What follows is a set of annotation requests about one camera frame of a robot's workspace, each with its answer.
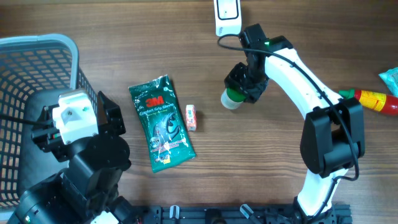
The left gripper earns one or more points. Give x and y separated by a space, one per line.
48 139

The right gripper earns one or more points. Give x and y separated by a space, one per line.
252 93

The green lid jar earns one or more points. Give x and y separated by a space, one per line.
232 99

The green 3M gloves packet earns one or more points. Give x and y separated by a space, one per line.
166 135

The small orange snack packet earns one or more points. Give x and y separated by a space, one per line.
191 119

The grey plastic mesh basket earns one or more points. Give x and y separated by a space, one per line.
35 70

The red sauce bottle yellow label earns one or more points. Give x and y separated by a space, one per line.
380 102

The teal wet wipes packet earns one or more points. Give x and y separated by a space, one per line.
390 78

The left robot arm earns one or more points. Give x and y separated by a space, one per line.
86 191

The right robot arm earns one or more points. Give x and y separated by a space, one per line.
333 132

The white barcode scanner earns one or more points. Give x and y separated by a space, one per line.
228 17

